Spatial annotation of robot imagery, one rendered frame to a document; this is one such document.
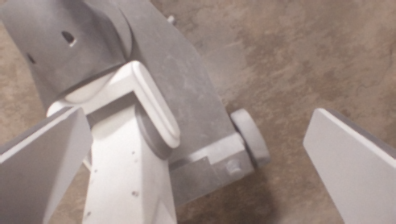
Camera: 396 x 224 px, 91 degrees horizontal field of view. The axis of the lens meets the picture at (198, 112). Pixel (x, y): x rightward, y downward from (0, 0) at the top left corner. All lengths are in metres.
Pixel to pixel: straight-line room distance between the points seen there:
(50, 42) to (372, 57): 0.97
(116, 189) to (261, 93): 0.59
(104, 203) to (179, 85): 0.33
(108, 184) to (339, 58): 0.83
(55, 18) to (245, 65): 0.55
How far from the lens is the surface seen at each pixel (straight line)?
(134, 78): 0.38
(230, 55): 0.72
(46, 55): 0.41
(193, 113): 0.56
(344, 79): 0.93
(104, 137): 0.43
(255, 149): 0.61
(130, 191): 0.33
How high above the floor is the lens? 0.70
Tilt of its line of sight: 72 degrees down
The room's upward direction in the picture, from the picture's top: 167 degrees clockwise
